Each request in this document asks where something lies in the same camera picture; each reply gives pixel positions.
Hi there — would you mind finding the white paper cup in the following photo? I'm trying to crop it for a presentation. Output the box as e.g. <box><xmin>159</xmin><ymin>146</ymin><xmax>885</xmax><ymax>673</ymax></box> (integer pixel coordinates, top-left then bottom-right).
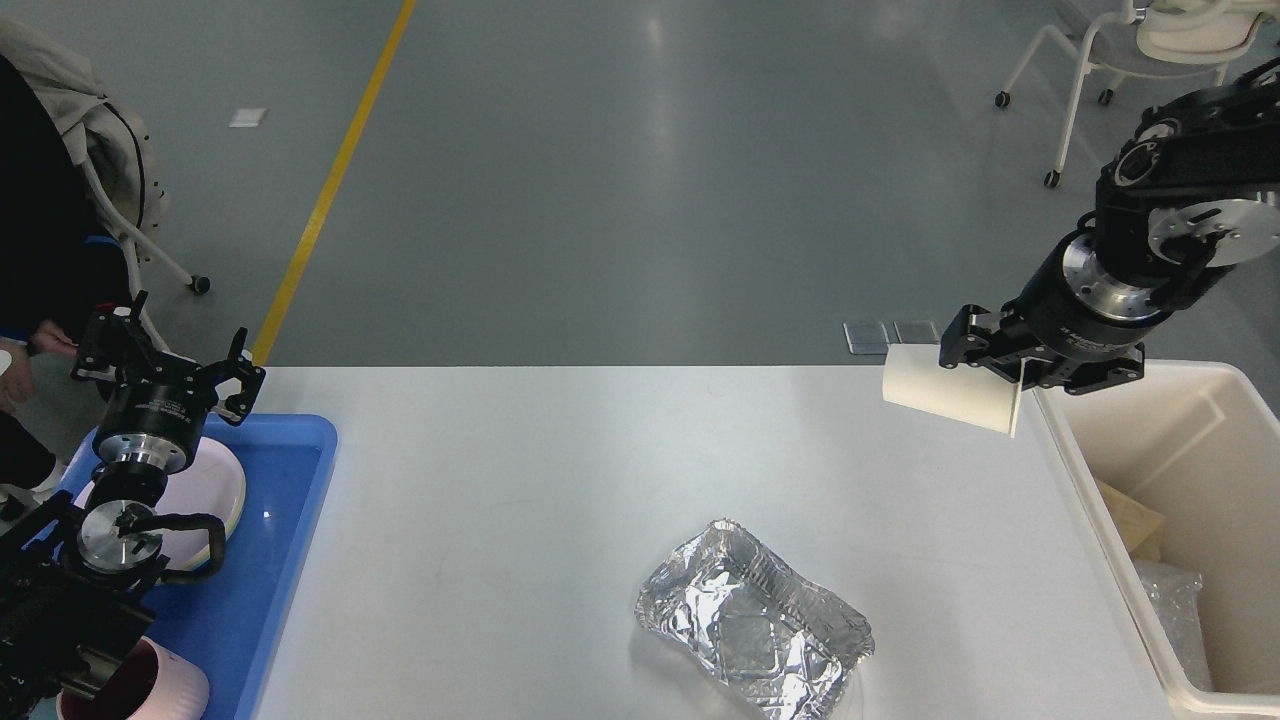
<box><xmin>882</xmin><ymin>345</ymin><xmax>1021</xmax><ymax>437</ymax></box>

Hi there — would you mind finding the blue plastic tray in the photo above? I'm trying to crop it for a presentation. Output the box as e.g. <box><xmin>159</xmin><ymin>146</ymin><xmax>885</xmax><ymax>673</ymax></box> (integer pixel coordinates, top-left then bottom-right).
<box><xmin>29</xmin><ymin>413</ymin><xmax>337</xmax><ymax>720</ymax></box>

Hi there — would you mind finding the pink plate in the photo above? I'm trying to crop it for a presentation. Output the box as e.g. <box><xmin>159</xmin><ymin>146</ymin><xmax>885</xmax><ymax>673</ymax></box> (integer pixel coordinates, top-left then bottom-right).
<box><xmin>76</xmin><ymin>439</ymin><xmax>247</xmax><ymax>573</ymax></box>

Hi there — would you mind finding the person's hand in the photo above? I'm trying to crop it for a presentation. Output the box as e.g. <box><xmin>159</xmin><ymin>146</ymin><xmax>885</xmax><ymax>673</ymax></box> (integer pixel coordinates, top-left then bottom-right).
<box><xmin>1</xmin><ymin>319</ymin><xmax>79</xmax><ymax>415</ymax></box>

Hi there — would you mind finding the foil tray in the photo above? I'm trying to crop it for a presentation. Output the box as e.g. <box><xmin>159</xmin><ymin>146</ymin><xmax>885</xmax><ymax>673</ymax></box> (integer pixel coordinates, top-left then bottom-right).
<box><xmin>1134</xmin><ymin>559</ymin><xmax>1213</xmax><ymax>692</ymax></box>
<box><xmin>634</xmin><ymin>518</ymin><xmax>876</xmax><ymax>719</ymax></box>

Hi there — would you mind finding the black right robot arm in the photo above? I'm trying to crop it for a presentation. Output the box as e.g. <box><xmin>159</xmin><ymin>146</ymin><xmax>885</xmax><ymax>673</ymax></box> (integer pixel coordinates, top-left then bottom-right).
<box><xmin>938</xmin><ymin>59</ymin><xmax>1279</xmax><ymax>395</ymax></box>

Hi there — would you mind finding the pink ribbed mug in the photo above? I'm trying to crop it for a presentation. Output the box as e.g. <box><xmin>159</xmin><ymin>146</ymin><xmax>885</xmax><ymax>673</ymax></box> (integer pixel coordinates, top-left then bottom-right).
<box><xmin>55</xmin><ymin>637</ymin><xmax>211</xmax><ymax>719</ymax></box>

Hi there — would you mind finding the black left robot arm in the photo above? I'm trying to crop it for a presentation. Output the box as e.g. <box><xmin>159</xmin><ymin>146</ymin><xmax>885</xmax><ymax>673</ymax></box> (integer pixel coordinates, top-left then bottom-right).
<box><xmin>1</xmin><ymin>292</ymin><xmax>266</xmax><ymax>719</ymax></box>

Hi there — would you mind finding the white chair with jacket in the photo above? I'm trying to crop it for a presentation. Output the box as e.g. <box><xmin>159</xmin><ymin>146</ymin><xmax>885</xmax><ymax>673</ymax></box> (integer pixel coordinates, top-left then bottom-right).
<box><xmin>79</xmin><ymin>156</ymin><xmax>212</xmax><ymax>296</ymax></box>

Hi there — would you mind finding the white plastic bin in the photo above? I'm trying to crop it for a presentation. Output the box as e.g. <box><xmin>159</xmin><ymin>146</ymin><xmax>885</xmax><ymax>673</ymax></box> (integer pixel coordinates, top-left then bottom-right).
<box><xmin>1032</xmin><ymin>360</ymin><xmax>1279</xmax><ymax>719</ymax></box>

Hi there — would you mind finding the person in black clothes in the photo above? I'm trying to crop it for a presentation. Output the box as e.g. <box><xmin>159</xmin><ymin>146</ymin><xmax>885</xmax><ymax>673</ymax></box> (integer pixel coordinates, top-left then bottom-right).
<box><xmin>1</xmin><ymin>59</ymin><xmax>132</xmax><ymax>505</ymax></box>

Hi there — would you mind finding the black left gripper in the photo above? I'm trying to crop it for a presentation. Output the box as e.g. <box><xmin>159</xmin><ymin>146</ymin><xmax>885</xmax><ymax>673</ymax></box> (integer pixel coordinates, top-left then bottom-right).
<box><xmin>70</xmin><ymin>290</ymin><xmax>268</xmax><ymax>474</ymax></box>

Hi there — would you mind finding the beige jacket on chair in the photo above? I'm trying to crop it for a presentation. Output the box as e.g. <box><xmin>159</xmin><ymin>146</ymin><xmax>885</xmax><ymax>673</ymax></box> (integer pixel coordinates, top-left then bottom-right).
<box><xmin>1</xmin><ymin>17</ymin><xmax>170</xmax><ymax>240</ymax></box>

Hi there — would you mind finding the white chair on casters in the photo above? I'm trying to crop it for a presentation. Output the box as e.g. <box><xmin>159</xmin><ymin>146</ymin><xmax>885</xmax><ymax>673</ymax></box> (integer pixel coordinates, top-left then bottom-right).
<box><xmin>993</xmin><ymin>1</ymin><xmax>1277</xmax><ymax>188</ymax></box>

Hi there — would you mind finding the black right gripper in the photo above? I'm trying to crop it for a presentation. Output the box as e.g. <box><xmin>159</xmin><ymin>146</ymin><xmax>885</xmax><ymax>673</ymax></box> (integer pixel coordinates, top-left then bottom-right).
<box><xmin>938</xmin><ymin>232</ymin><xmax>1172</xmax><ymax>395</ymax></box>

